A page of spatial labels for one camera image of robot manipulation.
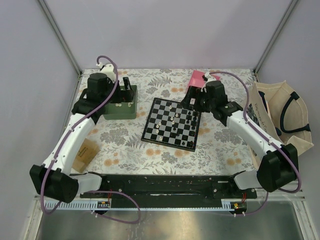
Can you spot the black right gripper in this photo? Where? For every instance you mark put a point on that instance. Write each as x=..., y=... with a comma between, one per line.
x=194, y=93

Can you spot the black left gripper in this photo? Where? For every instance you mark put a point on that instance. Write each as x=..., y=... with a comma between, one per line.
x=124, y=95

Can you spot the green plastic tray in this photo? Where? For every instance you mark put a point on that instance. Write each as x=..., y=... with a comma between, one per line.
x=123, y=112

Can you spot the black white chess board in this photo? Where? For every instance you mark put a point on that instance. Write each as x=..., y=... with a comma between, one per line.
x=170, y=125

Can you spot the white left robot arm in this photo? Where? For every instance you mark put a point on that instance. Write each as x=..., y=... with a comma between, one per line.
x=52, y=179

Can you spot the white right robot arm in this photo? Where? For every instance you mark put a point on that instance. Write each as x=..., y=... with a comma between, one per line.
x=278, y=162

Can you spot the pink plastic tray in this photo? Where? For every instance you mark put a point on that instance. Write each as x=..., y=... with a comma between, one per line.
x=201, y=79

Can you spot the cream canvas tote bag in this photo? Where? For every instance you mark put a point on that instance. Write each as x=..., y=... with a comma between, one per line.
x=280, y=111

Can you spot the brown cardboard box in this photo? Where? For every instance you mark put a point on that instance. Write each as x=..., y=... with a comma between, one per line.
x=87, y=152

